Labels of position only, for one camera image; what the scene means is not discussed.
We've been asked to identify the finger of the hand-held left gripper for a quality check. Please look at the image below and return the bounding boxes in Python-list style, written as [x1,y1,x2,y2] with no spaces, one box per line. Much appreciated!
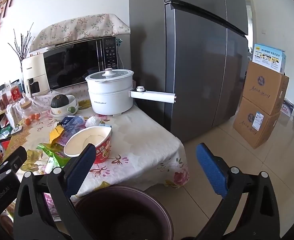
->
[0,146,28,175]

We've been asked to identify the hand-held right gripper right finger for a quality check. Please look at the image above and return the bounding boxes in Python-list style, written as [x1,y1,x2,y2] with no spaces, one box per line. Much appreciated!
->
[195,143,280,240]

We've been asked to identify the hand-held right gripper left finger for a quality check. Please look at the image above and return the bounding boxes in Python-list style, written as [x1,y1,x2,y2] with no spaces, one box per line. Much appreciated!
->
[13,143,97,240]

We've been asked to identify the dark purple trash bin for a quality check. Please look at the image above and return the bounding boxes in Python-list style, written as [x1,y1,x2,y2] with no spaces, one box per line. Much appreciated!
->
[74,185,174,240]

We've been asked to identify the red instant noodle bowl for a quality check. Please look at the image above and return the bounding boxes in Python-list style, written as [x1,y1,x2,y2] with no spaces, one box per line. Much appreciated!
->
[63,126,112,164]

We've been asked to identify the green snack bag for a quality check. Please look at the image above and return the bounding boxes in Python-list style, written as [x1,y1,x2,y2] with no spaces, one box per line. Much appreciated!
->
[38,142,71,168]

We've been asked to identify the yellow wrapper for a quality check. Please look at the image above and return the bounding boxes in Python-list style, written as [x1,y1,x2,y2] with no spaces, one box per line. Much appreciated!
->
[49,125,65,147]

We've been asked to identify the clear plastic bottle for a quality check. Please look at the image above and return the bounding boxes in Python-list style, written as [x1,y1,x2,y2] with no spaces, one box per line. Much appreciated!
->
[72,116,86,133]

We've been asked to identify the white plastic bag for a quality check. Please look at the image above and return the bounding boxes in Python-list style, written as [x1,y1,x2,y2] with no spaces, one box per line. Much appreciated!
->
[6,102,25,128]

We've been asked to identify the dark blue snack packet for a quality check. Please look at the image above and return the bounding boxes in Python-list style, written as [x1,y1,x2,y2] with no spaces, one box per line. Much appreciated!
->
[61,116,75,130]

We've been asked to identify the white crumpled tissue wad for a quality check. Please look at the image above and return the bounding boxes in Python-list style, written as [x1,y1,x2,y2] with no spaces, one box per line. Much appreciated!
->
[85,116,103,128]

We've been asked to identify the glass jar with wooden lid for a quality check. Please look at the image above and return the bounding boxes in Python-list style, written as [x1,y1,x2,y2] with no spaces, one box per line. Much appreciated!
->
[20,97,43,121]

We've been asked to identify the brown cardboard box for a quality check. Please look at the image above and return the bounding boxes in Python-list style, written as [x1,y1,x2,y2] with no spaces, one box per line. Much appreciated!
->
[233,97,281,149]
[243,61,289,115]

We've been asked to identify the dark green pumpkin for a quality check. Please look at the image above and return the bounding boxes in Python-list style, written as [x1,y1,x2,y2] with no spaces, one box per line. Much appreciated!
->
[50,94,68,108]

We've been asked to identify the white electric cooking pot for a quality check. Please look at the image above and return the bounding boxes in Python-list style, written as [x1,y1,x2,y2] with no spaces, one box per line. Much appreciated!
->
[85,69,177,117]

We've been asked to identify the small-flowered white cloth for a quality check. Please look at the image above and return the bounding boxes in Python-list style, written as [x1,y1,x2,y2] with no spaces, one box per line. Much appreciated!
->
[32,82,93,110]

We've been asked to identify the cream air fryer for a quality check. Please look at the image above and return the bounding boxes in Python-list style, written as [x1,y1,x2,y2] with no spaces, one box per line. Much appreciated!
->
[21,54,50,98]

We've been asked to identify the glass pot lid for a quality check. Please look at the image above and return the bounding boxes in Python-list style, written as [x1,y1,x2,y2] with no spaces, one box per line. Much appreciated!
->
[86,68,134,83]

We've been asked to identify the black microwave oven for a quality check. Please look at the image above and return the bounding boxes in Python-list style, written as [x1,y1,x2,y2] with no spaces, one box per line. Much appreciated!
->
[43,36,120,92]

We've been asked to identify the dry branches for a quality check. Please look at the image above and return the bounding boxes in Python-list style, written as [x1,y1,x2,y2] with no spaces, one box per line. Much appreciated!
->
[8,22,35,80]

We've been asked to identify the grey refrigerator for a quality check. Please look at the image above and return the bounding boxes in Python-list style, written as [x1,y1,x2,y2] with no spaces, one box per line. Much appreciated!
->
[129,0,249,143]

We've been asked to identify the blue printed box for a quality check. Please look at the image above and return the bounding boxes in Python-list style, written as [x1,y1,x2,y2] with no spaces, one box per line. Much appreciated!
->
[252,44,286,74]

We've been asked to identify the floral microwave cover cloth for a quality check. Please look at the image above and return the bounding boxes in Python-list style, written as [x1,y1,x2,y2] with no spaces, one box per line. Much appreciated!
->
[29,14,131,53]

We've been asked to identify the flowered bowl with green handle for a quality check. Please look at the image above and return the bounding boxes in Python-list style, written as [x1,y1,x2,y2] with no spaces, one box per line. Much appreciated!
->
[50,95,79,115]

